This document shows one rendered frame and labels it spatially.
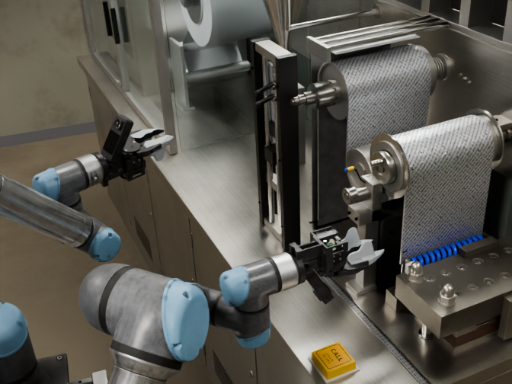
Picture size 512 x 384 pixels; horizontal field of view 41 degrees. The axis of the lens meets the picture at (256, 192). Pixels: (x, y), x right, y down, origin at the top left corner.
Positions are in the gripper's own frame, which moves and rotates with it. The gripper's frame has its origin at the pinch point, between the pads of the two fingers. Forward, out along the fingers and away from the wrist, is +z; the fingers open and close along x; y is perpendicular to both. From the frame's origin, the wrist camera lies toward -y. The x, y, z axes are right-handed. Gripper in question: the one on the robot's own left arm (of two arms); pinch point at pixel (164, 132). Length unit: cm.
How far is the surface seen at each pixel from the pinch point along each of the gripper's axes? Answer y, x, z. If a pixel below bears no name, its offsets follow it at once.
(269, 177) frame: 14.4, 17.0, 22.0
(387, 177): -8, 56, 19
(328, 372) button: 22, 68, -9
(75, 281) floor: 139, -103, 18
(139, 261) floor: 137, -94, 49
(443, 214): 2, 65, 31
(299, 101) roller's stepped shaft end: -13.9, 26.9, 20.4
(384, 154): -13, 53, 20
